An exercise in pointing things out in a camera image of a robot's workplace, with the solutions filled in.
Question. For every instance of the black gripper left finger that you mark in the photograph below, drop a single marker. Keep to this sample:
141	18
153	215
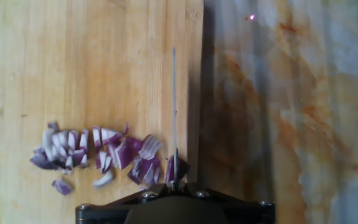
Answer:
104	213

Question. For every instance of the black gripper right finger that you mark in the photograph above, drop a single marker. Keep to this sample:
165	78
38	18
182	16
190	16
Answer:
247	213

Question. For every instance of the steel cleaver knife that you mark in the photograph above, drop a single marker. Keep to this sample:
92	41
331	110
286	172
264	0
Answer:
174	109

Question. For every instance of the red onion chunk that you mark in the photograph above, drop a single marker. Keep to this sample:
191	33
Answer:
123	155

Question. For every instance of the orange marbled table mat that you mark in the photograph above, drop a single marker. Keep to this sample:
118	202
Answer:
291	109

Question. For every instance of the wooden cutting board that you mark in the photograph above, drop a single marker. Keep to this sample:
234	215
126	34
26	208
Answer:
89	62

